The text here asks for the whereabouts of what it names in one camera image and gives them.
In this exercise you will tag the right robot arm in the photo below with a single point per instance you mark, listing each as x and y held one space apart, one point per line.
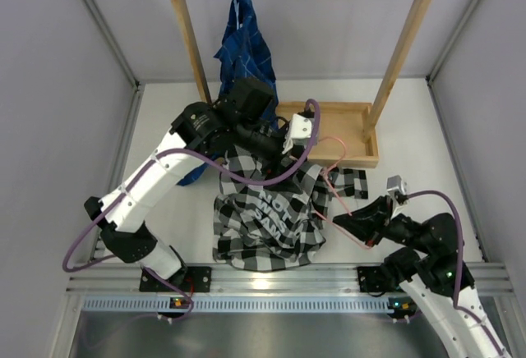
429 268

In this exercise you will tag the aluminium mounting rail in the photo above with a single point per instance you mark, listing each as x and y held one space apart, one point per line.
333 279

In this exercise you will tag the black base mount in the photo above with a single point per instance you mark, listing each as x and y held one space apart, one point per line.
197 279
377 280

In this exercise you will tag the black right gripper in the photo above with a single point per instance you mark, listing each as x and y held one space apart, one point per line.
366 222

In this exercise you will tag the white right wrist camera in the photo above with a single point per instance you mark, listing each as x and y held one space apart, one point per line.
397 191

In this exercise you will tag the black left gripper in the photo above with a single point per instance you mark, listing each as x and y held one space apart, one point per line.
275 159

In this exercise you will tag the light blue hanger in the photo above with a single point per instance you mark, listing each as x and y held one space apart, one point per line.
237 14

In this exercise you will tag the aluminium frame post right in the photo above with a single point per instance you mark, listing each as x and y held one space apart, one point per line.
454 35

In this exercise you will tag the aluminium frame post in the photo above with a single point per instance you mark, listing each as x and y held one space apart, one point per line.
100 22
454 35

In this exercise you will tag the pink wire hanger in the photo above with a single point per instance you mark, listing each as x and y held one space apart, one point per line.
336 193

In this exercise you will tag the aluminium frame post left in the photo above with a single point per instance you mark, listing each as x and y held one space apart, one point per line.
100 22

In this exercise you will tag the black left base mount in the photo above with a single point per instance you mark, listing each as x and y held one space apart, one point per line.
197 279

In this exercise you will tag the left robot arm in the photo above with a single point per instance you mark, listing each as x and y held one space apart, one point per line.
121 214

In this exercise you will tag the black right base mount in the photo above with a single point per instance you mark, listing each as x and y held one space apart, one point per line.
377 280

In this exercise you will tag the slotted cable duct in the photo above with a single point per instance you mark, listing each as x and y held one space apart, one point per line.
246 304

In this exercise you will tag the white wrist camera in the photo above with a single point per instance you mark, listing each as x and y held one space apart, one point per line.
397 191
302 131

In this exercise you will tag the blue plaid shirt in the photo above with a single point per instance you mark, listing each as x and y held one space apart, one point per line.
246 46

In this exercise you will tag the black white checkered shirt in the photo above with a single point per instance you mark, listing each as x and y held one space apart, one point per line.
273 228

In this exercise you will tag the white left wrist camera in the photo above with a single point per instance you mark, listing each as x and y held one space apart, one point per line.
302 131

